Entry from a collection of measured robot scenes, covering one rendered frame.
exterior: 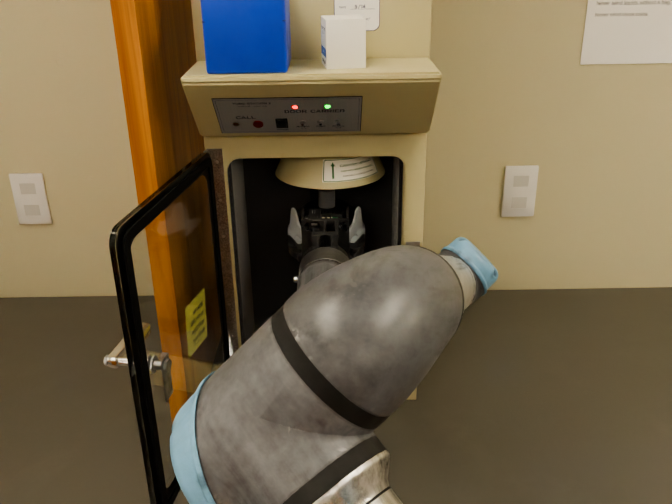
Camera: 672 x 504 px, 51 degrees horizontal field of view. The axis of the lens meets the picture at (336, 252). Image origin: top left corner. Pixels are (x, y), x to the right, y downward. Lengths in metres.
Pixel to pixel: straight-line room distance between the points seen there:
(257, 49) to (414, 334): 0.49
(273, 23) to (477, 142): 0.72
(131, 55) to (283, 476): 0.60
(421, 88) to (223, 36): 0.25
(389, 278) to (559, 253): 1.15
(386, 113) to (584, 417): 0.61
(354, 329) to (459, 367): 0.85
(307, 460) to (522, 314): 1.06
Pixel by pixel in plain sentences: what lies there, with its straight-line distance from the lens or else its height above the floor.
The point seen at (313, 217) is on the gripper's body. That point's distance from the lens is 1.04.
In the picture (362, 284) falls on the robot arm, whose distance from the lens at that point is 0.50.
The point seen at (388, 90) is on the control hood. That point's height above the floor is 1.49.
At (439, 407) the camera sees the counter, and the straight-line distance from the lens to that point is 1.22.
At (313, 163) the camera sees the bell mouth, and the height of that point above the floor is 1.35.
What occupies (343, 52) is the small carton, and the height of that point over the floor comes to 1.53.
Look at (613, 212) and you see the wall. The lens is 1.64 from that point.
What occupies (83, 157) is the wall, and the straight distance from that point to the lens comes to 1.57.
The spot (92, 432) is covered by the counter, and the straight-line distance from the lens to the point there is 1.23.
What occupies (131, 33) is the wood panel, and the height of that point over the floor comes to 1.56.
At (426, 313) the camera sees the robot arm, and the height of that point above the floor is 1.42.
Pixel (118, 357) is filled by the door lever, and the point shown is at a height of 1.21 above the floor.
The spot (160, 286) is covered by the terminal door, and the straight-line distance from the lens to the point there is 0.88.
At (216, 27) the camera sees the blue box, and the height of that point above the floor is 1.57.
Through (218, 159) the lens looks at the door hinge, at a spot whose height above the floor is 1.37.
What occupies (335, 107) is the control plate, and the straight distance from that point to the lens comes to 0.93.
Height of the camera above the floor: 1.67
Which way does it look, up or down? 24 degrees down
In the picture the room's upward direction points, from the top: 1 degrees counter-clockwise
